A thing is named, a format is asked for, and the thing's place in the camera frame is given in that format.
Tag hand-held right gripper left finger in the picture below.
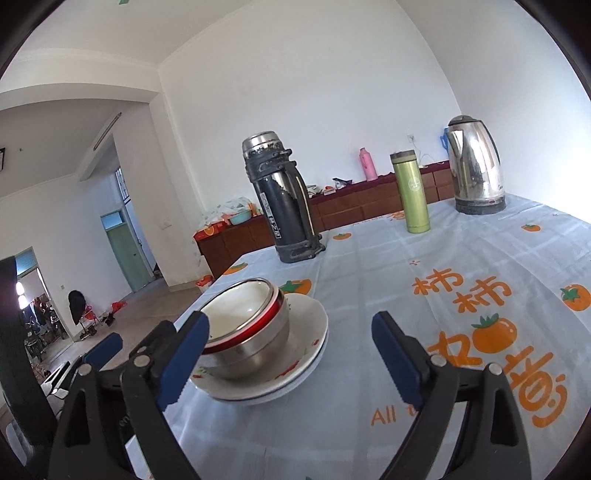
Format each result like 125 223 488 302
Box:
48 311 211 480

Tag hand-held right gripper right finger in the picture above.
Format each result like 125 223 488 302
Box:
372 311 532 480

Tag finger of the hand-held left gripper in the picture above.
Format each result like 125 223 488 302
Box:
82 332 124 370

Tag pink plastic bowl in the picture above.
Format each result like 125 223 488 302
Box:
203 288 284 356

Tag stainless steel bowl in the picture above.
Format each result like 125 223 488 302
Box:
198 288 291 381

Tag white floral plate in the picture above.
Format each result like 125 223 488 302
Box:
189 293 329 393
203 332 329 407

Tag dark cloth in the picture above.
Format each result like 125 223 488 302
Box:
68 290 88 325

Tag persimmon printed tablecloth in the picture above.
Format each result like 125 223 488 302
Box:
124 191 591 480

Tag green door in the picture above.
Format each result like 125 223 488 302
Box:
100 212 154 293

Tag white plastic bag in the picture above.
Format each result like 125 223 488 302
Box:
203 197 252 222

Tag dark red wooden cabinet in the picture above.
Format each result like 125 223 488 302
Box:
194 159 455 280

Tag green thermos bottle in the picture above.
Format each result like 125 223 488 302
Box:
390 150 431 234

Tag large black thermos flask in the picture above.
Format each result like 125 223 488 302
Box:
242 131 326 264

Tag pink thermos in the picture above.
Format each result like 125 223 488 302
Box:
359 148 378 182

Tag steel electric kettle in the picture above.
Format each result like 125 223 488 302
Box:
445 115 506 215

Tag fluorescent tube lamp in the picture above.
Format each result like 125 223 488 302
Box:
93 113 122 151

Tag white power cable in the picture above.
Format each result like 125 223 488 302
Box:
409 135 437 166

